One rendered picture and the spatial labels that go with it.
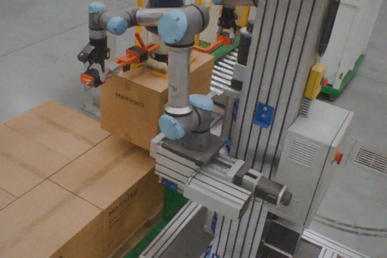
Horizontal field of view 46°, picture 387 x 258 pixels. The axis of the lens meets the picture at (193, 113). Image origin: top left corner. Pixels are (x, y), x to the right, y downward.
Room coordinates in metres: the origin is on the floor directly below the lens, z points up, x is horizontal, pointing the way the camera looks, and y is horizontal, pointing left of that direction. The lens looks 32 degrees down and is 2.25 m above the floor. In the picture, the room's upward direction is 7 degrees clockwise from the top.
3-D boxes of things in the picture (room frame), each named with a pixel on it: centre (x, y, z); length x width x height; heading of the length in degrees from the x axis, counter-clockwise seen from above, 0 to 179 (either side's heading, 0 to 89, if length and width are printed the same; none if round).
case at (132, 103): (2.40, 0.22, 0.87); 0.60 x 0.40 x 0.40; 153
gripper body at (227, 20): (2.54, -0.12, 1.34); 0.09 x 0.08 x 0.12; 154
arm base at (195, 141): (1.70, -0.03, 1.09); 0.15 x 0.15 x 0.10
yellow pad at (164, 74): (2.37, 0.14, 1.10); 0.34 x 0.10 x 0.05; 154
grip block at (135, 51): (2.19, 0.33, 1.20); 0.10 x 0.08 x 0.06; 64
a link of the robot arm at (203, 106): (1.69, -0.02, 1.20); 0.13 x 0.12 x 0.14; 144
